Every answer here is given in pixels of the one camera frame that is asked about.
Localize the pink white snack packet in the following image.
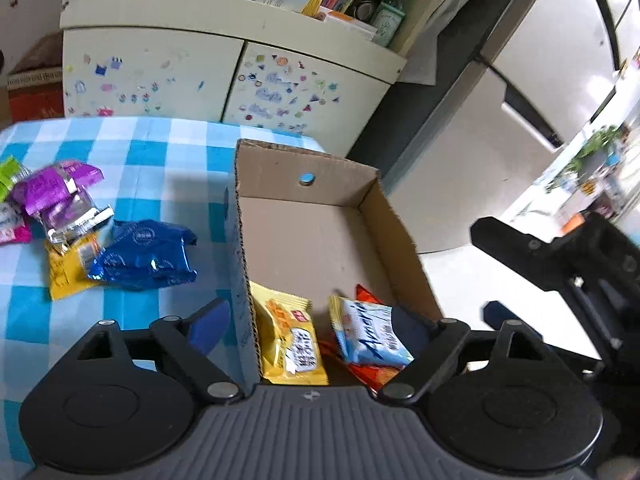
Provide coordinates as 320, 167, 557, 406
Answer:
0, 202, 32, 245

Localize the green snack packet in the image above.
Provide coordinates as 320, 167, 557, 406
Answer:
0, 156, 29, 202

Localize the blue foil snack bag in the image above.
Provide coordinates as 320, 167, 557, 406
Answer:
87, 219, 198, 290

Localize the blue checkered tablecloth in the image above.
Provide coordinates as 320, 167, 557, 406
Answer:
1, 118, 318, 479

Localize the cream cabinet with stickers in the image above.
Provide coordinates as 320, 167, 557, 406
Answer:
60, 0, 452, 153

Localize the red brown gift box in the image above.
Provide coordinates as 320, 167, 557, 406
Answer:
8, 32, 64, 122

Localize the cardboard box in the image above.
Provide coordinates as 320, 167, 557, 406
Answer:
226, 139, 442, 390

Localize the white blue Amerie packet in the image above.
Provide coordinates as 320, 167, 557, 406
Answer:
329, 296, 413, 368

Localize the silver foil snack bag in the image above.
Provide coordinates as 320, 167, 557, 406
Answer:
40, 188, 114, 246

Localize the green glass bottle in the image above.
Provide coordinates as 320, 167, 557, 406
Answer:
371, 0, 408, 48

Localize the purple snack bag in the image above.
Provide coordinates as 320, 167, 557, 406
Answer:
10, 159, 104, 217

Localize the yellow snack bag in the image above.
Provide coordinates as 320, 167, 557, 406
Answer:
44, 233, 101, 301

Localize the yellow snack packet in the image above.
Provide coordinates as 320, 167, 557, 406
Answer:
250, 282, 329, 386

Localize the beige refrigerator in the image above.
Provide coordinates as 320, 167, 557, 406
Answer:
385, 0, 639, 254

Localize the red noodle snack bag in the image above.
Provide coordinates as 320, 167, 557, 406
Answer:
329, 284, 413, 392

